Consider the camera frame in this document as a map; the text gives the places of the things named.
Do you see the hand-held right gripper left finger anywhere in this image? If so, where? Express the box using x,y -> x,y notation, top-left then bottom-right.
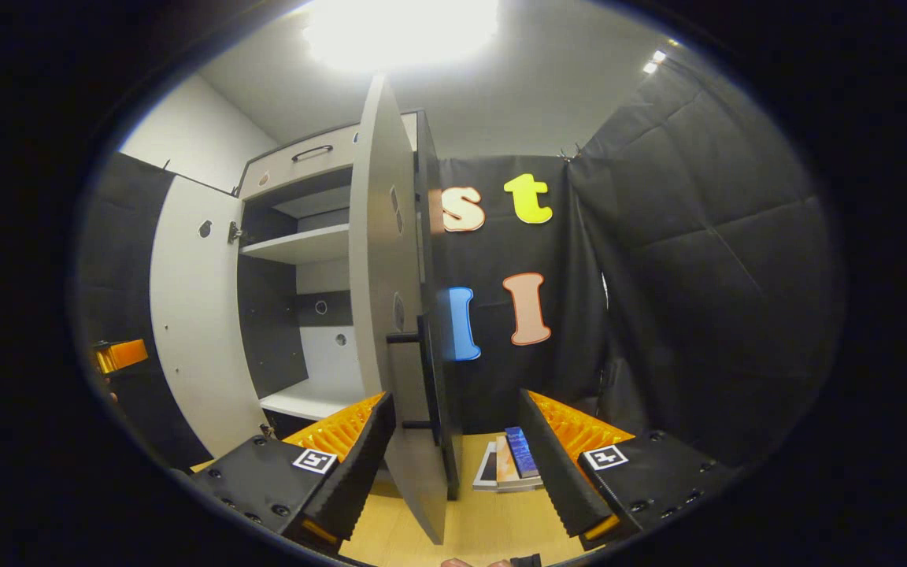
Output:
190,391 -> 397,552

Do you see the long ceiling light panel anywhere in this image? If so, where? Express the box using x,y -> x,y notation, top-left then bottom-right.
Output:
302,0 -> 502,73

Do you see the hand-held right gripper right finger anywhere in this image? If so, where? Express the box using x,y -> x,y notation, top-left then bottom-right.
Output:
516,388 -> 738,552

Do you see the grey cabinet drawer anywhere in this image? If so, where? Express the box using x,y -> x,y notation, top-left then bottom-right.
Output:
239,110 -> 420,202

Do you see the white cabinet shelf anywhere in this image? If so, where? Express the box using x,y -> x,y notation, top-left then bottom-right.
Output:
259,378 -> 366,423
239,224 -> 350,265

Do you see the blue book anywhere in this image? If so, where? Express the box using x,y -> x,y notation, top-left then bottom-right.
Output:
505,426 -> 541,480

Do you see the black backdrop cloth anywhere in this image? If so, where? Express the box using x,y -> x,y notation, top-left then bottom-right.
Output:
76,59 -> 848,473

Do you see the grey double-door shoe cabinet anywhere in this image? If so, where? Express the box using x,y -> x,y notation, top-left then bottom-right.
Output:
235,109 -> 464,502

